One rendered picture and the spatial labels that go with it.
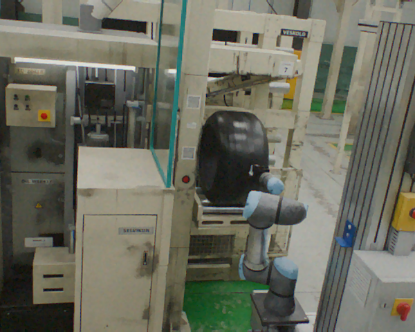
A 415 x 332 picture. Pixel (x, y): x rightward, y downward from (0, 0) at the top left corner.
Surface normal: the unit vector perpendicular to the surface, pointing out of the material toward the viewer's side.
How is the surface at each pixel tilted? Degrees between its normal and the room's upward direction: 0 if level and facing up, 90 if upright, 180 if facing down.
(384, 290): 90
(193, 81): 90
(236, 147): 60
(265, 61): 90
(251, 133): 41
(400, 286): 90
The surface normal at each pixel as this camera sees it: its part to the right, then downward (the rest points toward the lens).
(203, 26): 0.23, 0.33
